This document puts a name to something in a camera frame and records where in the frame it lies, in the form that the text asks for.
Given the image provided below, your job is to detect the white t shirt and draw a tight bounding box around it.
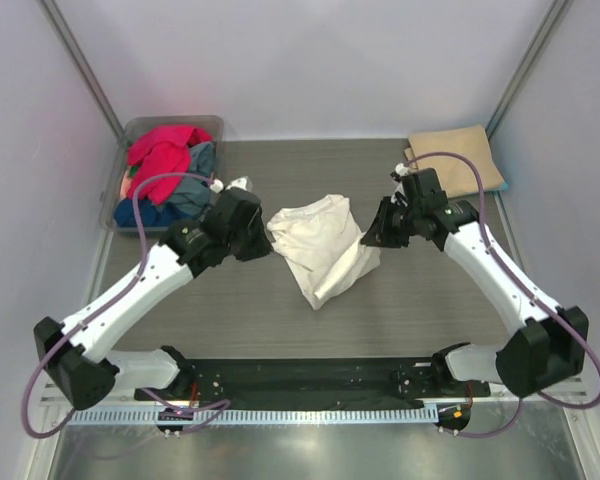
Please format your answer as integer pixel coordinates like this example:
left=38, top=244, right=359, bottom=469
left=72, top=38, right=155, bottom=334
left=267, top=194, right=380, bottom=310

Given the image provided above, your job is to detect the clear plastic bin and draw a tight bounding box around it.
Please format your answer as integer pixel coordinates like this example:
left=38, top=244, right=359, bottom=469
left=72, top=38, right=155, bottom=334
left=101, top=115, right=224, bottom=232

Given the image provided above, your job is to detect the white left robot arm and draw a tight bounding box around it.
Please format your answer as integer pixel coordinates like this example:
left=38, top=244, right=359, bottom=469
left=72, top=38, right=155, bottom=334
left=34, top=187, right=272, bottom=411

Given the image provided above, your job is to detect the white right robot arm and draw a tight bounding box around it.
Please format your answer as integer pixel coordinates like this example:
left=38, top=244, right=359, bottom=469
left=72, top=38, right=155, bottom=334
left=361, top=166, right=589, bottom=398

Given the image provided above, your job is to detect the grey blue t shirt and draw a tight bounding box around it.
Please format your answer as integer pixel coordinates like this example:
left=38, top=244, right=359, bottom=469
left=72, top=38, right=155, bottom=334
left=167, top=142, right=217, bottom=217

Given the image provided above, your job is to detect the dark blue t shirt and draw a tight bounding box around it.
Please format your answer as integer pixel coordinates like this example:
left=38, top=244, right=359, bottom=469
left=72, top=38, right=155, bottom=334
left=113, top=198, right=185, bottom=228

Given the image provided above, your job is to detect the folded beige t shirt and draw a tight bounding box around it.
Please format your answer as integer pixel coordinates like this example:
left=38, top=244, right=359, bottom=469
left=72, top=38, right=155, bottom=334
left=405, top=125, right=506, bottom=198

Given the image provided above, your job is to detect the red t shirt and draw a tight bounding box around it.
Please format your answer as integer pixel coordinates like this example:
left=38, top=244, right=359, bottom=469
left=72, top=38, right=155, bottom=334
left=127, top=125, right=212, bottom=199

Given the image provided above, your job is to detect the peach pink garment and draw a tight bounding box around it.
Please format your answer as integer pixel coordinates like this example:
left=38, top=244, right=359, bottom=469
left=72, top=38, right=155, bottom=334
left=119, top=169, right=132, bottom=200

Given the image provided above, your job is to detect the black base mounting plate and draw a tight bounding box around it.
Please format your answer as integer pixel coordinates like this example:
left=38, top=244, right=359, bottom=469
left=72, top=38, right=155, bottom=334
left=156, top=357, right=491, bottom=411

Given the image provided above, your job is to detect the left round black base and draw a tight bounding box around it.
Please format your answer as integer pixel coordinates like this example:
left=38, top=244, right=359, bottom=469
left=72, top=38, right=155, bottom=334
left=156, top=407, right=195, bottom=436

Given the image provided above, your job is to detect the round black base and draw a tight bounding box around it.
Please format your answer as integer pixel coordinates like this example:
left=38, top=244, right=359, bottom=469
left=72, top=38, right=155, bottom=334
left=436, top=404, right=472, bottom=433
left=156, top=407, right=195, bottom=436

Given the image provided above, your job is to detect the right round black base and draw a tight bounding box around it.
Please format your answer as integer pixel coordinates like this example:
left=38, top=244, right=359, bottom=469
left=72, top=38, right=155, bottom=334
left=436, top=404, right=472, bottom=433

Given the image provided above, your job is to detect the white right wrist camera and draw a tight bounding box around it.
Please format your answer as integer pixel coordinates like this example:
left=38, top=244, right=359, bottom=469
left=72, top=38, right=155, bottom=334
left=390, top=163, right=410, bottom=184

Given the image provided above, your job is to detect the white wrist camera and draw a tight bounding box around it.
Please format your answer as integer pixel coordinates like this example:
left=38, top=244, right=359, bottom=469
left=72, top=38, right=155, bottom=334
left=209, top=176, right=253, bottom=194
left=390, top=163, right=410, bottom=184

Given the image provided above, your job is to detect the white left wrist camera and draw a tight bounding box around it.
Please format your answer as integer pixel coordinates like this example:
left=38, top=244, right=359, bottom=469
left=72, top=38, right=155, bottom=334
left=209, top=176, right=253, bottom=194

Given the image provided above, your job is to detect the slotted cable duct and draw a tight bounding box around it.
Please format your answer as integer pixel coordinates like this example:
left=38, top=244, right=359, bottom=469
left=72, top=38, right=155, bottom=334
left=69, top=404, right=438, bottom=426

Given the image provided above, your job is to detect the left aluminium frame post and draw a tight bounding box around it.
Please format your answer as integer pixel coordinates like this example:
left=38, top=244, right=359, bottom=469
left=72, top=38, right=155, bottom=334
left=37, top=0, right=124, bottom=144

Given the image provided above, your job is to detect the aluminium frame post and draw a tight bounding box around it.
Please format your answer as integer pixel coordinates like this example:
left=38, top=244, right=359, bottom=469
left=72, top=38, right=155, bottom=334
left=37, top=0, right=124, bottom=144
left=485, top=0, right=574, bottom=139

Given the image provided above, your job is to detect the right aluminium frame post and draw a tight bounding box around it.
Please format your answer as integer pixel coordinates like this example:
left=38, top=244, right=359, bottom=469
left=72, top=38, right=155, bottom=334
left=485, top=0, right=574, bottom=139

